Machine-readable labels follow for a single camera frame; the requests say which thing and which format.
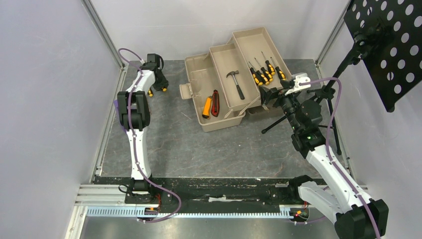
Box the small black-yellow screwdriver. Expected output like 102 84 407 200
148 88 154 97

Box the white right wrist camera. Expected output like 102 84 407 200
284 73 311 96

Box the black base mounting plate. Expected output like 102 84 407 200
93 176 309 214

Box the aluminium frame rail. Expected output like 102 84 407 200
81 0 125 69

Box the beige translucent tool box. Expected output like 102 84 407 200
180 27 292 132

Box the black perforated panel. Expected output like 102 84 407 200
343 0 422 113

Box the large black-yellow Phillips screwdriver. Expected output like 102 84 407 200
247 62 263 86

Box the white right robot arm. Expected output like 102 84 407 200
259 87 389 239

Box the black-yellow screwdriver cluster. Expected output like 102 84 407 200
270 57 287 81
255 67 270 85

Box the claw hammer black grip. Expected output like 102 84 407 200
226 70 245 100

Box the thin black-yellow screwdriver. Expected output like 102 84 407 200
254 57 273 85

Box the red black utility knife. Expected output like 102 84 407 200
211 90 220 117

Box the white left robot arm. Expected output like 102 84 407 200
116 53 169 203

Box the orange handled tool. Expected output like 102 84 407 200
202 96 212 119

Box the black-yellow screwdriver front cluster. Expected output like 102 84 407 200
270 57 287 81

